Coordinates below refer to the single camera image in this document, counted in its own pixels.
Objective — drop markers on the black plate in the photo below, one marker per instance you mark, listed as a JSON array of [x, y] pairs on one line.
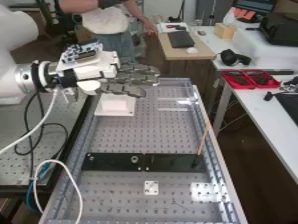
[[111, 162]]

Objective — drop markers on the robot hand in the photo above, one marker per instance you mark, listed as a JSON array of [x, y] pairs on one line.
[[95, 68]]

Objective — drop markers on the white desk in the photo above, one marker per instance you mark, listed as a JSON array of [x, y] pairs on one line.
[[267, 123], [267, 56]]

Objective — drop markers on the small white box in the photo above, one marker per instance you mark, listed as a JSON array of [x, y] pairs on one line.
[[115, 106]]

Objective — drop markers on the clear box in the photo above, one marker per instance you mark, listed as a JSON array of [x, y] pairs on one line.
[[67, 186]]

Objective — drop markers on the small wooden box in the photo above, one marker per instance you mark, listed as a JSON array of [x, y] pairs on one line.
[[226, 31]]

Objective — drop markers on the small silver square plate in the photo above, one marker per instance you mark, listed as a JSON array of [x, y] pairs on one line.
[[151, 187]]

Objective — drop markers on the small black object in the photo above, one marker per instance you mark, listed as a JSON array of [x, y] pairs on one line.
[[269, 96]]

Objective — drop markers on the person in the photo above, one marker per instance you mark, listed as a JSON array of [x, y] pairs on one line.
[[107, 20]]

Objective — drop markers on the brown wooden desk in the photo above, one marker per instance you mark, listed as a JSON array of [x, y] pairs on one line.
[[178, 53]]

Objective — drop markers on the black headphones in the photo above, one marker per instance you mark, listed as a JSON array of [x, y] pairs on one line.
[[231, 57]]

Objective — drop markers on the thin stick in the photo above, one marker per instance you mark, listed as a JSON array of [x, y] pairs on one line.
[[203, 140]]

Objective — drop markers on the red tray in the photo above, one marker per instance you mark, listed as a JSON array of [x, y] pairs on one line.
[[237, 80], [263, 78]]

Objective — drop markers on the black bag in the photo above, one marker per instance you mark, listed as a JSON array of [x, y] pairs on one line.
[[280, 30]]

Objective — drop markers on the white mouse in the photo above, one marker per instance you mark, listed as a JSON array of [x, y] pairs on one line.
[[192, 50]]

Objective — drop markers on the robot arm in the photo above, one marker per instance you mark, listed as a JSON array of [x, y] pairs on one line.
[[14, 33]]

